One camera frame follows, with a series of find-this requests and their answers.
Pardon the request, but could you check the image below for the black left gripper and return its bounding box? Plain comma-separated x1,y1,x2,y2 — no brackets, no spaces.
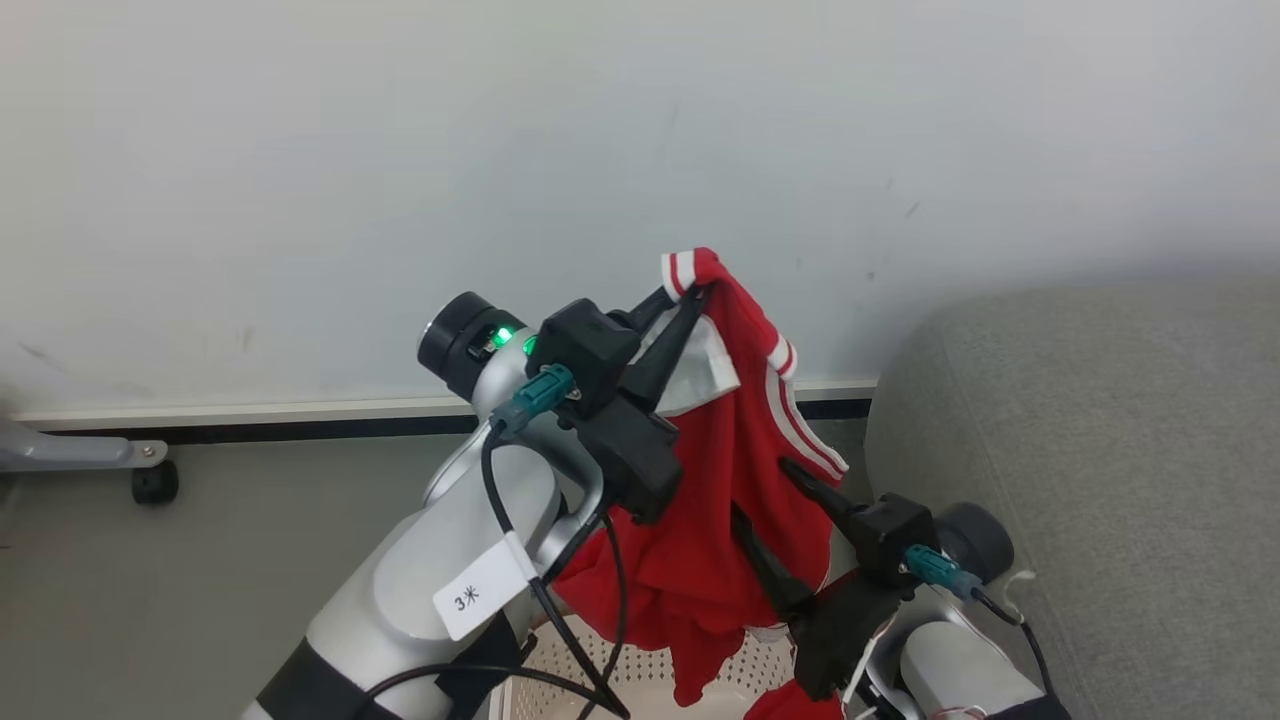
575,284,714,527

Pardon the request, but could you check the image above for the grey metal cart leg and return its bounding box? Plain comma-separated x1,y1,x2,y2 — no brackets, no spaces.
0,417,170,474

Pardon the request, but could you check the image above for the thin black cable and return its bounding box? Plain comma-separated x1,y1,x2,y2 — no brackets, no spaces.
574,507,630,720
360,661,612,717

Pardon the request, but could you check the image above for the beige perforated laundry basket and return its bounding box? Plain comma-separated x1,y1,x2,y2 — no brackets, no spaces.
487,612,803,720

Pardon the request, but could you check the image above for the black caster wheel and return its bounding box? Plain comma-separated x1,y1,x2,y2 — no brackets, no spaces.
131,459,182,507

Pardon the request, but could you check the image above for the grey fabric sofa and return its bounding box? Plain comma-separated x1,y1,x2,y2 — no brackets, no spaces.
864,285,1280,720

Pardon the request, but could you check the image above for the white paper cable tag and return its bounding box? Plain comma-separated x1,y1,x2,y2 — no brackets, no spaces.
432,530,542,644

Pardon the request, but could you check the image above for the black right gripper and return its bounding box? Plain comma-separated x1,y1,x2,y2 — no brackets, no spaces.
729,457,903,702

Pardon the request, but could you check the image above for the black cable with teal plug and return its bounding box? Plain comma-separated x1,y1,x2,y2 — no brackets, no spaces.
903,544,1057,702
480,364,632,720

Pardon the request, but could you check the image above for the red garment with white stripes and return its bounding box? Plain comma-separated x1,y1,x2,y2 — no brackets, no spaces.
550,246,852,720

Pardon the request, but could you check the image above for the white and black baseboard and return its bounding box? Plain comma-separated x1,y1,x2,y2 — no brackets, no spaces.
14,377,882,447

